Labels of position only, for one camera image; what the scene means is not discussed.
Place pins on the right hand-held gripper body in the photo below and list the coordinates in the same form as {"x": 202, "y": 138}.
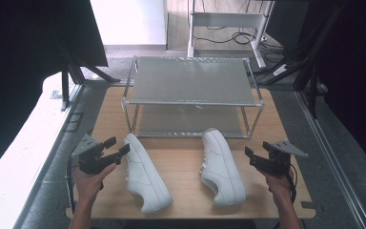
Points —
{"x": 279, "y": 159}

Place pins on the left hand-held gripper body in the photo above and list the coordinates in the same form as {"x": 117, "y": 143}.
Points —
{"x": 90, "y": 159}

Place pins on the white sneaker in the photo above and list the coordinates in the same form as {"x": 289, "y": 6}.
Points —
{"x": 220, "y": 165}
{"x": 146, "y": 178}

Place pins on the metal two-tier shoe rack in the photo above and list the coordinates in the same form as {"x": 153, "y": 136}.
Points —
{"x": 190, "y": 81}

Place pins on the person's left hand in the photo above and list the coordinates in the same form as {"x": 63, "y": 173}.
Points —
{"x": 90, "y": 184}

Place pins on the person's right hand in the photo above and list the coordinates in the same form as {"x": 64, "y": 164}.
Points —
{"x": 278, "y": 186}

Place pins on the white power strip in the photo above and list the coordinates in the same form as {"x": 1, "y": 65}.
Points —
{"x": 280, "y": 70}

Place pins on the dark curtain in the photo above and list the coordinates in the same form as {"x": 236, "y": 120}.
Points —
{"x": 22, "y": 63}
{"x": 359, "y": 79}

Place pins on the aluminium floor rail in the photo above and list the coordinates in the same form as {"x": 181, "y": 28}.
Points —
{"x": 333, "y": 162}

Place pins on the white metal desk frame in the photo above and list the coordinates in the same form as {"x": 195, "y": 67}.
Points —
{"x": 225, "y": 19}

